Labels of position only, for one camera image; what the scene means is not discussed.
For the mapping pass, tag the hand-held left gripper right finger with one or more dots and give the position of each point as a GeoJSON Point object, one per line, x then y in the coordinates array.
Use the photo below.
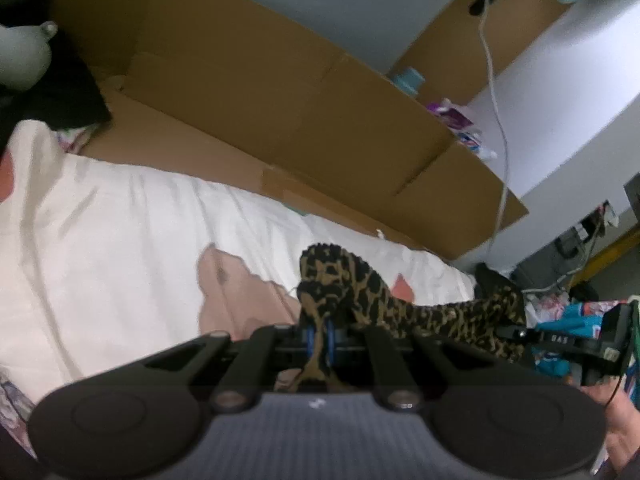
{"type": "Point", "coordinates": [329, 345]}

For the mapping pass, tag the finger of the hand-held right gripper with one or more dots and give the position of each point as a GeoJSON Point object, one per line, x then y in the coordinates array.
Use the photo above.
{"type": "Point", "coordinates": [517, 333]}

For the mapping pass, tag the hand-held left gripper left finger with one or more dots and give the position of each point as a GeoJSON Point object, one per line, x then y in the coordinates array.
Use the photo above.
{"type": "Point", "coordinates": [309, 345]}

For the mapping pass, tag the leopard print garment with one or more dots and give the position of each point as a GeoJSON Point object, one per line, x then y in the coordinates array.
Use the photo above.
{"type": "Point", "coordinates": [350, 280]}

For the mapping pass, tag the person's right hand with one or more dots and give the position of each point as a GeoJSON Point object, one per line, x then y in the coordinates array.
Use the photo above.
{"type": "Point", "coordinates": [625, 435]}

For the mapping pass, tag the teal printed cloth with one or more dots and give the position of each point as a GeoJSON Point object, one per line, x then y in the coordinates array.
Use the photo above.
{"type": "Point", "coordinates": [575, 322]}

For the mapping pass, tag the white plastic bag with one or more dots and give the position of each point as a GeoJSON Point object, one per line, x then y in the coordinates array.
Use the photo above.
{"type": "Point", "coordinates": [547, 307]}

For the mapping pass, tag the folded black garment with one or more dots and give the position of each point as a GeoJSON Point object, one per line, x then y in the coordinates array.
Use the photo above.
{"type": "Point", "coordinates": [492, 277]}

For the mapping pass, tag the cream printed blanket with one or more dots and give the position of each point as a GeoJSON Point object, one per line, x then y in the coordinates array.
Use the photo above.
{"type": "Point", "coordinates": [125, 220]}

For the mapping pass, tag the pink packets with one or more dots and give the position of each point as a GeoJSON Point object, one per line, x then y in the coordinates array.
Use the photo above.
{"type": "Point", "coordinates": [455, 120]}

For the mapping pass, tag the flat cardboard sheet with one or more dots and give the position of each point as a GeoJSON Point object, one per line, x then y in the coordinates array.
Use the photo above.
{"type": "Point", "coordinates": [250, 85]}

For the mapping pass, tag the blue bottle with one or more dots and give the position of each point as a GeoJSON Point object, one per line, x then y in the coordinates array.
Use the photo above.
{"type": "Point", "coordinates": [409, 81]}

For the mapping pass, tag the tall cardboard box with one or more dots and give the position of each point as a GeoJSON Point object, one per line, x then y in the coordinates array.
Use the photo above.
{"type": "Point", "coordinates": [450, 35]}

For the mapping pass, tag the dark grey pillow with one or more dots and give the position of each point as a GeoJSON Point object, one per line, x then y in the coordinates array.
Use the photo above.
{"type": "Point", "coordinates": [65, 105]}

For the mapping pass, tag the grey plush toy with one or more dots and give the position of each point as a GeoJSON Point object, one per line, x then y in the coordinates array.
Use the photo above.
{"type": "Point", "coordinates": [22, 55]}

